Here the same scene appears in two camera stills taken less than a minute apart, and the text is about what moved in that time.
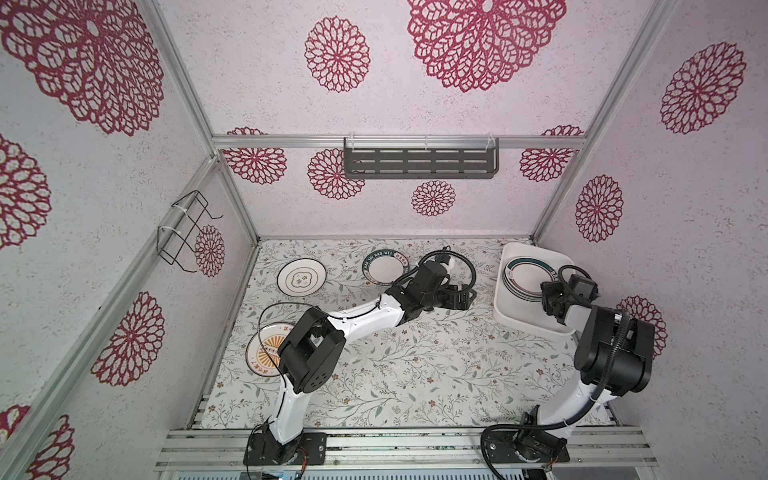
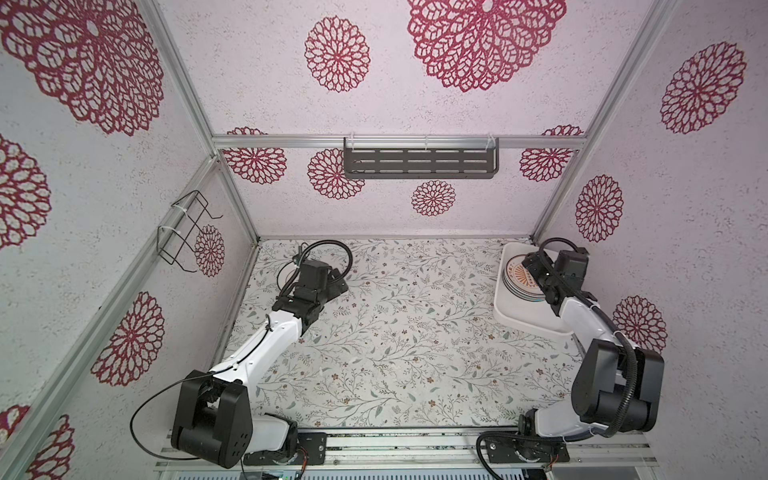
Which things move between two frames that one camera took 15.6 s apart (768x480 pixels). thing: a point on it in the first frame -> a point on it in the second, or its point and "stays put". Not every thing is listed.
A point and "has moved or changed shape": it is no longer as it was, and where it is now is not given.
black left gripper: (453, 302) -> (335, 289)
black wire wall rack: (174, 240) stays put
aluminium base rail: (448, 450) stays put
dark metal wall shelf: (421, 157) stays put
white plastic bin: (530, 314) stays put
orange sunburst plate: (262, 356) has moved or changed shape
